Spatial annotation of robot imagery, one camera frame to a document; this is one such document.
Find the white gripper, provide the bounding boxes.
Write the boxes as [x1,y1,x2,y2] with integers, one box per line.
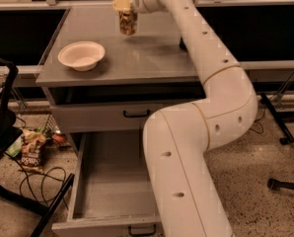
[112,0,143,13]

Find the orange soda can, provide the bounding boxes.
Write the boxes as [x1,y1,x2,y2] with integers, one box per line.
[119,11,137,36]

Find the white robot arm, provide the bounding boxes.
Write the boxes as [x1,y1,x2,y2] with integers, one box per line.
[113,0,257,237]

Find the grey drawer cabinet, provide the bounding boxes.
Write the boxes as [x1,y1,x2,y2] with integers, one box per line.
[36,1,228,156]

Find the blue pepsi can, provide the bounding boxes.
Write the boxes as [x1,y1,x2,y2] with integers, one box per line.
[180,39,186,50]

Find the closed grey top drawer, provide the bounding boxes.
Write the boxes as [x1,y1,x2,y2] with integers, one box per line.
[51,101,172,133]

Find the open grey middle drawer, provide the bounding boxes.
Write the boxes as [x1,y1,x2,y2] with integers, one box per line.
[52,129,165,237]

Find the white paper bowl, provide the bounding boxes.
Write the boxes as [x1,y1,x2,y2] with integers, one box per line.
[57,41,106,72]

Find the red apple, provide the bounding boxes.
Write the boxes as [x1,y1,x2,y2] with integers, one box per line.
[52,132,67,144]

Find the green snack bag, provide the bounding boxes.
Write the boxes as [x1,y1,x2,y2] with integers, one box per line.
[7,136,23,157]

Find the brown chip bag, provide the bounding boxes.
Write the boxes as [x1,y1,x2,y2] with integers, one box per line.
[20,129,46,174]

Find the black chair base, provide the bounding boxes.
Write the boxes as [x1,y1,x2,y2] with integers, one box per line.
[260,93,294,191]

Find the black top drawer handle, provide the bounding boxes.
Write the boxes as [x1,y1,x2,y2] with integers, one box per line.
[122,110,151,119]

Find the black drawer handle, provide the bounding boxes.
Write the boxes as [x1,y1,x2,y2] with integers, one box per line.
[122,110,151,119]
[127,225,157,237]

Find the black stand frame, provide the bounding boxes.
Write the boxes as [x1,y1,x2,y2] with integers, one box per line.
[0,58,74,237]

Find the black power adapter cable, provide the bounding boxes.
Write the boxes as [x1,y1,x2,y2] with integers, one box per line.
[250,107,266,135]

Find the black floor cable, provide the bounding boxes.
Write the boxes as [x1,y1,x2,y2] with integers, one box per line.
[5,116,71,210]

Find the black middle drawer handle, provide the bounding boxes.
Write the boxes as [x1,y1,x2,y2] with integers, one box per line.
[127,225,157,237]

